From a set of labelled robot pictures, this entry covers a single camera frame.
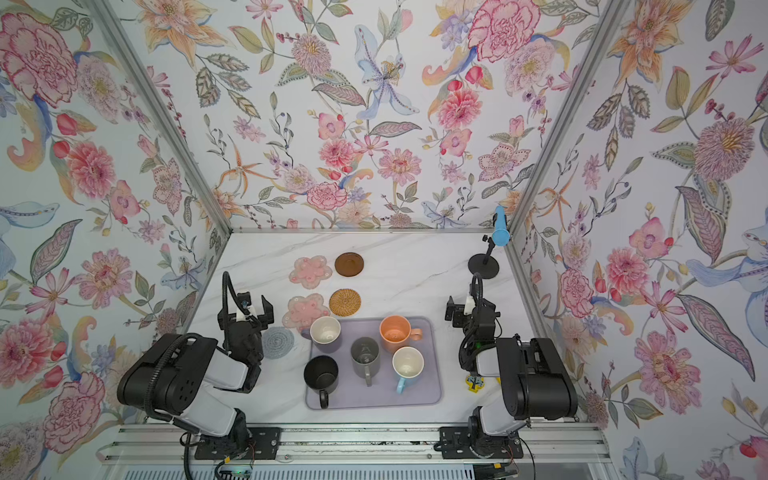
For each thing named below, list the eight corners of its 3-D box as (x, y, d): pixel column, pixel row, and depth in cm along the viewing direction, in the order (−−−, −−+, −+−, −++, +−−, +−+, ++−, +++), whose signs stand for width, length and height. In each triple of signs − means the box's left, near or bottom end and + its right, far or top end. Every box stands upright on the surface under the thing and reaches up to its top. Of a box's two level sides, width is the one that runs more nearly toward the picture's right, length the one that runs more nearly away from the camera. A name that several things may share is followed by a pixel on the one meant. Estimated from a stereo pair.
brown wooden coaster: (334, 276, 111) (333, 273, 109) (337, 255, 117) (336, 252, 116) (362, 276, 111) (362, 273, 109) (364, 255, 117) (363, 252, 116)
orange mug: (386, 359, 89) (386, 346, 82) (376, 334, 94) (376, 320, 87) (421, 346, 92) (424, 333, 85) (409, 322, 97) (411, 308, 90)
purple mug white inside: (312, 354, 90) (307, 343, 84) (316, 329, 95) (311, 316, 89) (340, 354, 90) (337, 343, 84) (343, 329, 95) (340, 316, 89)
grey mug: (351, 386, 84) (348, 373, 76) (354, 351, 91) (351, 336, 83) (380, 386, 84) (380, 373, 76) (380, 351, 91) (380, 336, 83)
